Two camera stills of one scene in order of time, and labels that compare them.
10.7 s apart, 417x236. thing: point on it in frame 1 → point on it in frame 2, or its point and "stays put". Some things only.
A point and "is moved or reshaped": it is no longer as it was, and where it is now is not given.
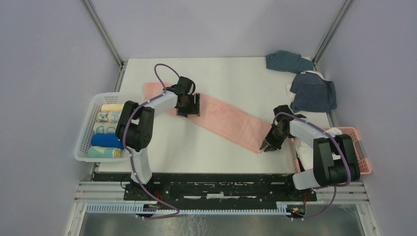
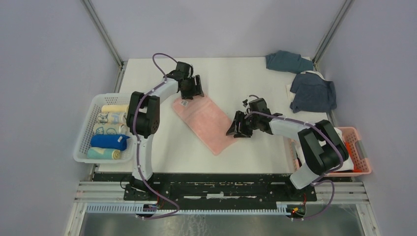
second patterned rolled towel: (108, 128) stays put
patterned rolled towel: (106, 117) stays put
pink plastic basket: (362, 153) stays put
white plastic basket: (83, 145) stays put
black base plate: (210, 189) stays put
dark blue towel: (312, 94) stays put
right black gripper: (274, 145) → (234, 129)
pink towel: (243, 127) is moved or reshaped
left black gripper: (193, 108) → (195, 89)
